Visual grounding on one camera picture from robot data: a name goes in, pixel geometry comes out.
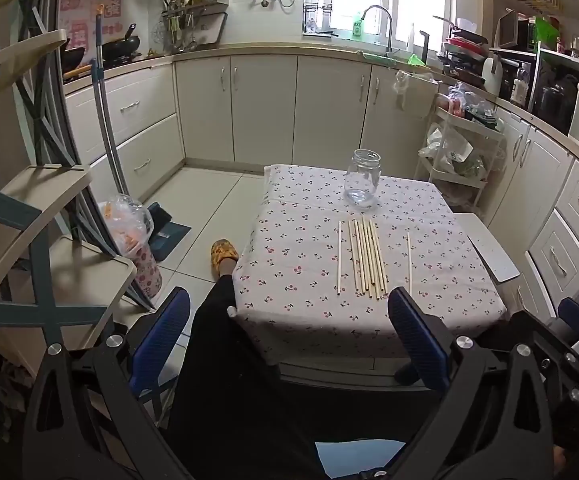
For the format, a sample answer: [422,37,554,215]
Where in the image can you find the plastic bag on cabinet handle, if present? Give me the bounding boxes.
[394,70,411,112]

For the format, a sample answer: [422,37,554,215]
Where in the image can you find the group of wooden chopsticks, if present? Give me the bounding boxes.
[347,216,389,301]

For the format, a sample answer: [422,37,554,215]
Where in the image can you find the green plastic bag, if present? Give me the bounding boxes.
[533,16,561,47]

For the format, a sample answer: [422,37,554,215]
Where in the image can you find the clear glass jar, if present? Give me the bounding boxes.
[344,149,382,210]

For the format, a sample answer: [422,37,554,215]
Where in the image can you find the cherry print tablecloth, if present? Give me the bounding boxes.
[232,164,508,367]

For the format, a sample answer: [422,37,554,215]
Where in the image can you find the floral print trash bin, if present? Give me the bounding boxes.
[119,242,164,305]

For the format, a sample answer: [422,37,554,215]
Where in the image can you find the white flat panel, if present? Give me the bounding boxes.
[454,212,521,284]

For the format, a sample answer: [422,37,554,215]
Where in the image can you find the spice rack with bottles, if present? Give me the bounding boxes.
[158,0,231,55]

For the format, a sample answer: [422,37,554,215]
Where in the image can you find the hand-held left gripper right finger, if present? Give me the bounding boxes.
[369,287,570,480]

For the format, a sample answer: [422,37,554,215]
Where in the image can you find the white plastic jug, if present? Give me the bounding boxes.
[482,55,503,97]

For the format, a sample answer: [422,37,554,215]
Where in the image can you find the black frying pan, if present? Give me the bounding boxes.
[62,47,89,75]

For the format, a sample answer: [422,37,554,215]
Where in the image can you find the cream cabinets with drawers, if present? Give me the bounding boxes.
[479,105,579,321]

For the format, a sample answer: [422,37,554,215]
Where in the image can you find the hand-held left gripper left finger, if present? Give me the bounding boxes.
[22,287,192,480]

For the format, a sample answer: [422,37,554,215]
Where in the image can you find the chrome kitchen faucet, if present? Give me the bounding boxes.
[360,5,396,57]

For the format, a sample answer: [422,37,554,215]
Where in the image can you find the small grey microwave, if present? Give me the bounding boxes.
[496,9,521,52]

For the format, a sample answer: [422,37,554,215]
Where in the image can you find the dish rack with dishes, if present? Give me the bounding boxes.
[432,15,491,87]

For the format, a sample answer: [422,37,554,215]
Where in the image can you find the plastic water bottle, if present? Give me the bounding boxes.
[512,62,529,107]

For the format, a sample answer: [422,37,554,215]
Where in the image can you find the person's leg in black trousers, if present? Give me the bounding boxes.
[162,259,405,480]

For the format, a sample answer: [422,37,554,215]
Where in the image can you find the clear plastic bag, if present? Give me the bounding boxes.
[98,194,154,257]

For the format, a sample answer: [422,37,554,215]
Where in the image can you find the cream door cabinets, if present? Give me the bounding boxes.
[174,52,439,167]

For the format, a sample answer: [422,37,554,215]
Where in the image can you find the black wok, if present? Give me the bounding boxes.
[102,24,143,59]

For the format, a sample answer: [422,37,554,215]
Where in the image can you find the pink wall stickers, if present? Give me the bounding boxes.
[60,0,125,42]

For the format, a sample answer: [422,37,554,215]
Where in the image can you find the black kitchen appliance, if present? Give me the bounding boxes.
[529,74,578,134]

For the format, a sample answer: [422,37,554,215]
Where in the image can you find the yellow slipper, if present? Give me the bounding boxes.
[210,240,240,279]

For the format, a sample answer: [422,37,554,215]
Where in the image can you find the dark blue dustpan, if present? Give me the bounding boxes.
[146,202,192,262]

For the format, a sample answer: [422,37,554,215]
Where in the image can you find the cream drawer cabinet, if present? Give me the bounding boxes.
[64,62,186,201]

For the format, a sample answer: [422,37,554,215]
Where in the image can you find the broom with blue silver handle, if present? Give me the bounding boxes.
[90,4,132,200]

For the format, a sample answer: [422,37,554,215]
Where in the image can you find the white trolley cart with bags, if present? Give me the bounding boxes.
[417,85,506,212]

